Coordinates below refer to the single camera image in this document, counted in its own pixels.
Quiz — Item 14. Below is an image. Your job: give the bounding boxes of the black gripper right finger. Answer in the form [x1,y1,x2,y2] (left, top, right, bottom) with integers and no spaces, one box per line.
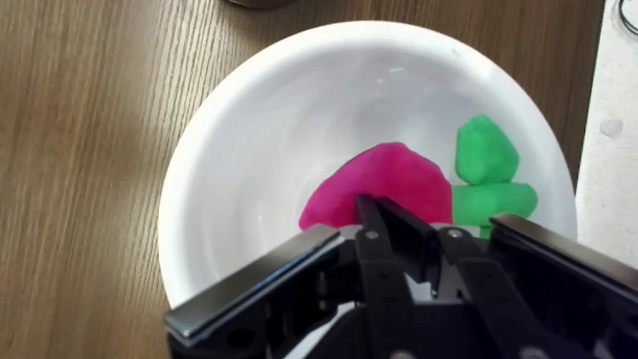
[493,215,638,305]

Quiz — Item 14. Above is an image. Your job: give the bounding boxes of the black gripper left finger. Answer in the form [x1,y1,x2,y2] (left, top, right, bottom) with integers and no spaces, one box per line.
[166,225,339,347]

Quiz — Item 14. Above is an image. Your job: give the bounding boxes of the red plush toy green leaves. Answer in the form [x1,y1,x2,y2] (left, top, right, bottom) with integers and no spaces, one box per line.
[298,116,539,237]

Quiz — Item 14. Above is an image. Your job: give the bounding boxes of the white plastic basin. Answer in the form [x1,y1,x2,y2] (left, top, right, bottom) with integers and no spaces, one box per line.
[158,22,579,305]

